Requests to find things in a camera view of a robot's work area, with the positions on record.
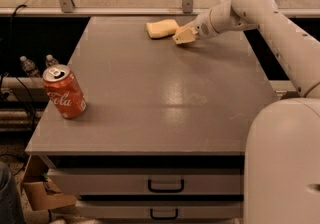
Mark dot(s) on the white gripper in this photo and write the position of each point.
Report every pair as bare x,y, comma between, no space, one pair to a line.
201,25

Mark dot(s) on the orange fruit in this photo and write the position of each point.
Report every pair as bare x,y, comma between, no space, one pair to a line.
179,29

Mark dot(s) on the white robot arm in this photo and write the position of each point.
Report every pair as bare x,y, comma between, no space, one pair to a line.
282,155

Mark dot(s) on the yellow sponge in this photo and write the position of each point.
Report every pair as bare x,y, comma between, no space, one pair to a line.
162,28

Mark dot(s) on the grey drawer cabinet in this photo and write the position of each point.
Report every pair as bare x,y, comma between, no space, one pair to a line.
153,104

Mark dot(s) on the red cola can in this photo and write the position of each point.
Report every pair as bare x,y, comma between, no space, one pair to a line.
64,91

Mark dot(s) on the right plastic water bottle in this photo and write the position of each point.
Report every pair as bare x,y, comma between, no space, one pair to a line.
50,61

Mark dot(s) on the plastic water bottle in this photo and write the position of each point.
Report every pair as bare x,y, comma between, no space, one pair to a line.
50,61
29,67

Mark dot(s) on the left plastic water bottle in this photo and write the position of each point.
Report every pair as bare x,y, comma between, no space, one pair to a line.
29,67

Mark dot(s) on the upper grey drawer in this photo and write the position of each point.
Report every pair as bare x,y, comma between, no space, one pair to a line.
147,181

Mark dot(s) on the grey drawer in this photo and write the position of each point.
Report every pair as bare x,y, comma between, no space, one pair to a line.
147,181
160,210

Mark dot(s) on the lower grey drawer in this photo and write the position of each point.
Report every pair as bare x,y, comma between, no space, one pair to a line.
160,210

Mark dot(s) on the cardboard box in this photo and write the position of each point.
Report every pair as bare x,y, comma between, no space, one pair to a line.
42,193

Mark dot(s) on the person leg in jeans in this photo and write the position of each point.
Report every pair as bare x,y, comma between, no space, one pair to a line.
10,204

